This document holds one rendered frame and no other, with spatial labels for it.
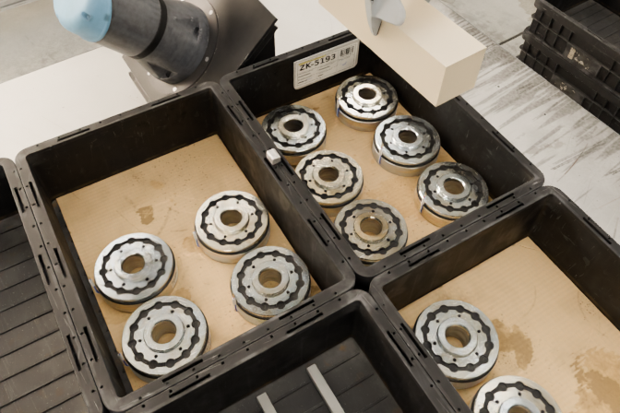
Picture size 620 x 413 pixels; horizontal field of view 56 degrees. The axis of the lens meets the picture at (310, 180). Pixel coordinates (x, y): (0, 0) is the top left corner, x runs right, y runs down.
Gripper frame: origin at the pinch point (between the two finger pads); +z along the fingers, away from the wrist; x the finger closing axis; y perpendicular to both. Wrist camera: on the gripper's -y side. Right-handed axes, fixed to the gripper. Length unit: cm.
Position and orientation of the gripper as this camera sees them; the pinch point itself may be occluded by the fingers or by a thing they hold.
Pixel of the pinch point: (395, 13)
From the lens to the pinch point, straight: 75.0
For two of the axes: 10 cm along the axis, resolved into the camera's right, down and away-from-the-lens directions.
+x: 8.3, -4.3, 3.6
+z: -0.2, 6.1, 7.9
